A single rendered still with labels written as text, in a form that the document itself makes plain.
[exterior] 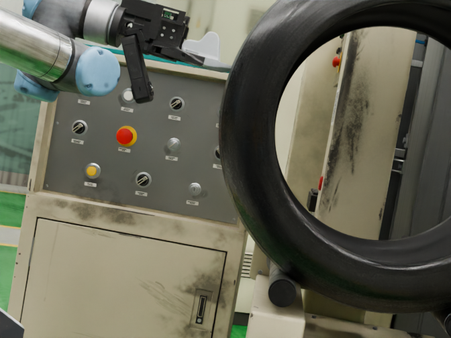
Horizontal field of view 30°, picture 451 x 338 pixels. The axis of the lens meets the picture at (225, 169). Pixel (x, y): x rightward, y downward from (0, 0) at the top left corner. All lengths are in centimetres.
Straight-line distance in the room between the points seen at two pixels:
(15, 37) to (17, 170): 909
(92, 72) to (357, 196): 65
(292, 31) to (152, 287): 96
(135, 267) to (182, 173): 26
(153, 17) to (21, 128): 891
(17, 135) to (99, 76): 900
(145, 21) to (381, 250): 60
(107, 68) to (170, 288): 89
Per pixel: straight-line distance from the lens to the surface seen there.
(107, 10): 142
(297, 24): 130
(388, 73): 170
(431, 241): 160
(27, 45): 126
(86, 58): 129
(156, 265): 207
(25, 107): 1028
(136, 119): 210
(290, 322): 135
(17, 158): 1031
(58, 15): 143
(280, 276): 136
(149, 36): 140
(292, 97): 490
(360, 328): 167
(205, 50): 140
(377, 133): 170
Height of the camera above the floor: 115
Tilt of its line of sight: 3 degrees down
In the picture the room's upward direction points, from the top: 10 degrees clockwise
